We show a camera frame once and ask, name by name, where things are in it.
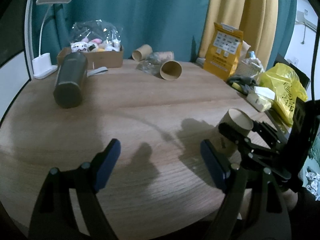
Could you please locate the back left lying paper cup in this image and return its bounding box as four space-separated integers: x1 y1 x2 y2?
131 44 153 62

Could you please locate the printed brown paper cup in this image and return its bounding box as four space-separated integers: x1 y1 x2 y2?
210 108 253 158

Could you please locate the grey strap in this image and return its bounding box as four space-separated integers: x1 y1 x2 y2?
87 66 109 78

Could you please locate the tissue pack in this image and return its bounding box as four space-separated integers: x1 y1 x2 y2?
246 86 276 112

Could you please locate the clear bag of toys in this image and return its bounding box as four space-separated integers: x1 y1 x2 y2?
70 20 122 53

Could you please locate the crumpled clear plastic wrapper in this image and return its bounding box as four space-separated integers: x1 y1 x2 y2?
136 53 162 75

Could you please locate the brown cardboard box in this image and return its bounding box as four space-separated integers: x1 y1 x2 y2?
56 46 124 70

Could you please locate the teal curtain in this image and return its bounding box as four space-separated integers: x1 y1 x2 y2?
32 0 209 61

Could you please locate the yellow curtain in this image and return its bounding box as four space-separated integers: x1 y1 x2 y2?
198 0 278 68

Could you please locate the white desk lamp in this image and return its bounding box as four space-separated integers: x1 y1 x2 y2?
32 0 72 80

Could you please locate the yellow paper bag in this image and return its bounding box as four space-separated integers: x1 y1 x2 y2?
203 22 244 81

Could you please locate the front lying paper cup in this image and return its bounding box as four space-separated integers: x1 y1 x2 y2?
159 61 182 81

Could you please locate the yellow plastic bag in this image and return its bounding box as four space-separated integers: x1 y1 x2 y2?
258 63 308 127

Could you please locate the black flat tablet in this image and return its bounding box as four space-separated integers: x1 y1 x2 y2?
266 109 290 137

